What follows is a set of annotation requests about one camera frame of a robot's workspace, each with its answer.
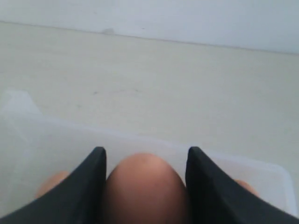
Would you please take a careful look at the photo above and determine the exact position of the clear plastic bin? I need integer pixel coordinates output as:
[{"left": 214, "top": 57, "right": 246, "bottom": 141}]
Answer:
[{"left": 0, "top": 90, "right": 298, "bottom": 216}]

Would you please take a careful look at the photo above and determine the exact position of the brown egg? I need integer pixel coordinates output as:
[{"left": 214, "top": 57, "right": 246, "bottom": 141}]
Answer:
[
  {"left": 235, "top": 179, "right": 259, "bottom": 196},
  {"left": 35, "top": 171, "right": 69, "bottom": 199},
  {"left": 99, "top": 153, "right": 191, "bottom": 224}
]

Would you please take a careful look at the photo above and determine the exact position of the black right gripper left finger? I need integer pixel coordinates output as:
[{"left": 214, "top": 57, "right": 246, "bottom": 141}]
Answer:
[{"left": 0, "top": 147, "right": 107, "bottom": 224}]

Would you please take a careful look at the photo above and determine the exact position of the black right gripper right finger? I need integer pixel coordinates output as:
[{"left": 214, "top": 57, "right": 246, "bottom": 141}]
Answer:
[{"left": 185, "top": 147, "right": 299, "bottom": 224}]

